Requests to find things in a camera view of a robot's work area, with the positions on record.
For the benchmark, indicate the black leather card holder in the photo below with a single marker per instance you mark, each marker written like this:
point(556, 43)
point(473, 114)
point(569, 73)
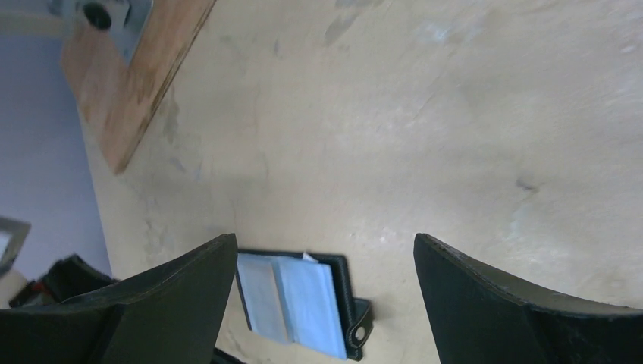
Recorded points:
point(305, 299)

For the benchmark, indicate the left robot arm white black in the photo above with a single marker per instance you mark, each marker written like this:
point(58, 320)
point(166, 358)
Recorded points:
point(68, 277)

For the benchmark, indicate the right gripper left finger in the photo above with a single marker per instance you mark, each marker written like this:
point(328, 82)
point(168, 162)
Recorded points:
point(171, 313)

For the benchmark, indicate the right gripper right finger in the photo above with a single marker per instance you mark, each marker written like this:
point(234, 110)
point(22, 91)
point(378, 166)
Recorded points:
point(481, 314)

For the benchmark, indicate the wooden board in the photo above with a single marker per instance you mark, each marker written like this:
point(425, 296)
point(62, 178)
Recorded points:
point(120, 76)

